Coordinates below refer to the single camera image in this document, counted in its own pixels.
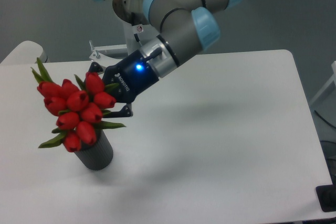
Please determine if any black cable on pedestal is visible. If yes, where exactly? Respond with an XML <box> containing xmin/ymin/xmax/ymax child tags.
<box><xmin>131</xmin><ymin>11</ymin><xmax>145</xmax><ymax>49</ymax></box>

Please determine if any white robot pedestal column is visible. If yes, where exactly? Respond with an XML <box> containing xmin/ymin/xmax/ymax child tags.
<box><xmin>112</xmin><ymin>0</ymin><xmax>158</xmax><ymax>58</ymax></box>

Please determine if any dark grey ribbed vase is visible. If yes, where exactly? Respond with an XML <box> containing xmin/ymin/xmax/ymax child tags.
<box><xmin>74</xmin><ymin>130</ymin><xmax>113</xmax><ymax>170</ymax></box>

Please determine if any black cable on floor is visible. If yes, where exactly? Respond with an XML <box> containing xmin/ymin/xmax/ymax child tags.
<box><xmin>314</xmin><ymin>110</ymin><xmax>336</xmax><ymax>127</ymax></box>

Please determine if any white furniture frame at right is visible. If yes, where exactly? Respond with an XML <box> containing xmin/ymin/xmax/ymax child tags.
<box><xmin>308</xmin><ymin>61</ymin><xmax>335</xmax><ymax>110</ymax></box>

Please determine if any white chair backrest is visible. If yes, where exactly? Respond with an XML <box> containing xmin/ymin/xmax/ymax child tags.
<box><xmin>1</xmin><ymin>40</ymin><xmax>50</xmax><ymax>66</ymax></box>

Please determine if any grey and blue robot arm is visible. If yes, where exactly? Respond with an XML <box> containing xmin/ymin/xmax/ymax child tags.
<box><xmin>97</xmin><ymin>0</ymin><xmax>242</xmax><ymax>118</ymax></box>

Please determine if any red tulip bouquet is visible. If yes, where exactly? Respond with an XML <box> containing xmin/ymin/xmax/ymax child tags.
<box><xmin>32</xmin><ymin>59</ymin><xmax>124</xmax><ymax>153</ymax></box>

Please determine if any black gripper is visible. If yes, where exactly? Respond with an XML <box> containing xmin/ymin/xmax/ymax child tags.
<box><xmin>88</xmin><ymin>50</ymin><xmax>159</xmax><ymax>118</ymax></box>

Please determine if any black device at table corner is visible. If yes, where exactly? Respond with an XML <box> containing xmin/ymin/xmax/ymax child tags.
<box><xmin>316</xmin><ymin>185</ymin><xmax>335</xmax><ymax>212</ymax></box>

